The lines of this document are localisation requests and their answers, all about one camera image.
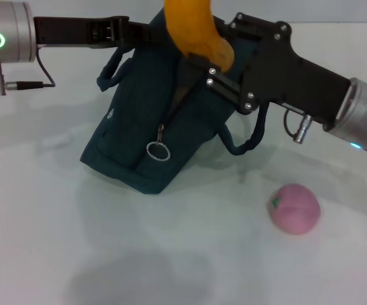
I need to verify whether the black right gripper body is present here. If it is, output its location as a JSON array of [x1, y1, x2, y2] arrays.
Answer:
[[238, 20, 352, 125]]

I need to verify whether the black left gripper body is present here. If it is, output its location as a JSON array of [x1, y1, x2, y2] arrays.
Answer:
[[33, 15, 131, 51]]

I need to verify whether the yellow banana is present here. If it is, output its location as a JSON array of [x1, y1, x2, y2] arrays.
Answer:
[[163, 0, 236, 72]]

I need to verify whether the dark teal fabric lunch bag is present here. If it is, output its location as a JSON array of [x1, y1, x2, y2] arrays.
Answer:
[[79, 12, 269, 196]]

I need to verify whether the pink toy peach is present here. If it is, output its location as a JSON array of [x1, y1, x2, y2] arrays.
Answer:
[[267, 183, 322, 236]]

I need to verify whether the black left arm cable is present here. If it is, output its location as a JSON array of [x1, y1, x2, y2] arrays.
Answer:
[[5, 47, 57, 90]]

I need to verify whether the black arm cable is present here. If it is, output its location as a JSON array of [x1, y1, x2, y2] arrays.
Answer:
[[283, 106, 314, 145], [5, 47, 57, 90]]

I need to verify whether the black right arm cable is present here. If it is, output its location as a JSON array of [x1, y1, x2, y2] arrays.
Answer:
[[283, 106, 314, 145]]

